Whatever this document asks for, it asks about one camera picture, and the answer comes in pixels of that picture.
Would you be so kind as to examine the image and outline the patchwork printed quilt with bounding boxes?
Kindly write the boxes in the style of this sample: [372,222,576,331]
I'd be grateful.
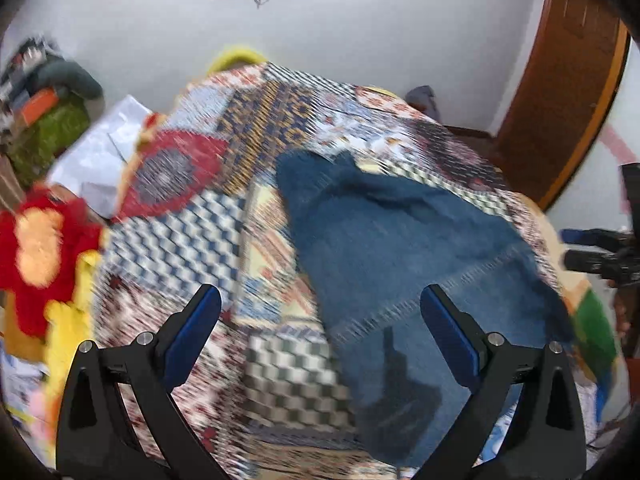
[92,62,566,480]

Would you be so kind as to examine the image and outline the green cloth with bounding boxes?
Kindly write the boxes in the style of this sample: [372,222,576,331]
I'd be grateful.
[7,97,92,187]

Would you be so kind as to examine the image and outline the grey plush toy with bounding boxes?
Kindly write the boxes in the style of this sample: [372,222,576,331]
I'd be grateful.
[35,57,104,102]

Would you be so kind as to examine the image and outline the blue denim jacket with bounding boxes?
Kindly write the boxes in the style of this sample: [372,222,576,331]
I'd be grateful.
[275,150,576,468]

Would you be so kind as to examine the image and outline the brown wooden door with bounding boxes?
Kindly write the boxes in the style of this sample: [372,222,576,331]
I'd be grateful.
[492,0,631,211]

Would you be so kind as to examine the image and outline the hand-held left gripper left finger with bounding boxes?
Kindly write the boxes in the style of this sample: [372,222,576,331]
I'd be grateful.
[55,284,223,480]

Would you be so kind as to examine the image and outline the white sheet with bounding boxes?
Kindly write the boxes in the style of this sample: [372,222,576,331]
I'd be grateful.
[47,95,152,217]

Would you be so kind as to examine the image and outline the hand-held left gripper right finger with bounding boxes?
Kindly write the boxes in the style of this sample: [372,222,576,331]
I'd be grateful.
[420,284,587,480]

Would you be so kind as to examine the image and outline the orange box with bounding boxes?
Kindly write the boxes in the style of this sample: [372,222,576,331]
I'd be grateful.
[21,87,59,122]

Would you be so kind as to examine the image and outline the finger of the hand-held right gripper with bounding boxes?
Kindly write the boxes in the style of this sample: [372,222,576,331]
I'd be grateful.
[563,249,615,274]
[560,228,610,247]

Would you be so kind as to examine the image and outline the dark purple cushion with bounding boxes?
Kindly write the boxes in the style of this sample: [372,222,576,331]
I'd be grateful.
[406,85,444,123]

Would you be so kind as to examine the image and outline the red yellow plush blanket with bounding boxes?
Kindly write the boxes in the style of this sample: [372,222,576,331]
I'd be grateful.
[0,187,107,456]

